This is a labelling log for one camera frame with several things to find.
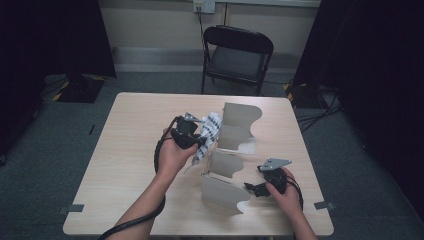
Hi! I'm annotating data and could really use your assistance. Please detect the person's right hand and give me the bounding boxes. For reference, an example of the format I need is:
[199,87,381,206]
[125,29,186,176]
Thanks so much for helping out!
[265,167,303,220]

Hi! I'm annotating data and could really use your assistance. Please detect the right hand-held gripper black cable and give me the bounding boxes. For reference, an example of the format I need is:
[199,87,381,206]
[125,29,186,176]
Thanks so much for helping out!
[285,175,305,212]

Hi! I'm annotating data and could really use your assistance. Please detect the black folding chair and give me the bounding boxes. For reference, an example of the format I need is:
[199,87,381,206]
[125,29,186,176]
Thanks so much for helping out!
[200,24,275,97]

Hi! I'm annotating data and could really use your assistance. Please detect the white wall socket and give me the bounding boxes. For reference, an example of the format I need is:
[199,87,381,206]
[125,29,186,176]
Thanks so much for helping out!
[193,0,216,14]

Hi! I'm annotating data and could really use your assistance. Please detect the black curtain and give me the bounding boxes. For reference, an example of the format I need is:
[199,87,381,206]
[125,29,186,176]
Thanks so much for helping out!
[293,0,424,221]
[0,0,117,158]

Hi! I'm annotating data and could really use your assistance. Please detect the white wall cable duct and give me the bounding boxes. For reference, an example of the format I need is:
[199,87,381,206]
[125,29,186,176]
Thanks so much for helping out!
[214,0,321,8]

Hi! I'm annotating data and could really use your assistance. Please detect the grey tape strip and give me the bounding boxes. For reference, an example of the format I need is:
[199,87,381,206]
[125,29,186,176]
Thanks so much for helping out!
[313,201,335,211]
[58,203,85,215]

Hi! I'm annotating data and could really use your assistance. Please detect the black wall socket cable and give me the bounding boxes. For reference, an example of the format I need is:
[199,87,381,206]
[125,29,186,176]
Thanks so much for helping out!
[197,6,207,51]

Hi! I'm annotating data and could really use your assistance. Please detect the white black patterned socks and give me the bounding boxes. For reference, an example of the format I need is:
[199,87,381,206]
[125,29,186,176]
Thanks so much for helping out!
[191,111,224,167]

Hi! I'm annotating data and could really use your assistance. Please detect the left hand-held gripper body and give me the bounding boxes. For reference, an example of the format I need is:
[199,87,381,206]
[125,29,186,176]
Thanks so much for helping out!
[170,112,203,150]

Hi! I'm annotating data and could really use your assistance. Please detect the hand-held gripper black cable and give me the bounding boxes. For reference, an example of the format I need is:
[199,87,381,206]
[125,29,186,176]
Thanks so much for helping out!
[98,115,186,240]
[285,175,305,212]

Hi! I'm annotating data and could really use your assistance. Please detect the left hand-held gripper black cable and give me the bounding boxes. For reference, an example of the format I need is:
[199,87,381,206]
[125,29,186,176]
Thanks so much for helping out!
[98,115,186,240]

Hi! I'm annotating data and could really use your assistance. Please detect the expandable grey metal bookend rack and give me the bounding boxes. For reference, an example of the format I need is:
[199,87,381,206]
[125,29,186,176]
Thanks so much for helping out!
[200,101,263,215]

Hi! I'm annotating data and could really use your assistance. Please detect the person's left hand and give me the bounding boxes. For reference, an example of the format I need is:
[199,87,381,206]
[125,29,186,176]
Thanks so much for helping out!
[156,128,200,183]

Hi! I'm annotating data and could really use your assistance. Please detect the black floor cables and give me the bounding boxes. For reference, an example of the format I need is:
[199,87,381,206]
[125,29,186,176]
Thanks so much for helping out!
[294,84,344,134]

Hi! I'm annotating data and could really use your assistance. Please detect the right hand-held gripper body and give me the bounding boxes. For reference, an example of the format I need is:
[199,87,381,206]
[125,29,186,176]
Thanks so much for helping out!
[257,157,293,195]

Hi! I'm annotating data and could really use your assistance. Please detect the black stand base striped tape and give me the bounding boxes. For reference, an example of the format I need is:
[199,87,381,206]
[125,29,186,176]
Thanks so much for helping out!
[53,73,107,104]
[283,82,321,109]

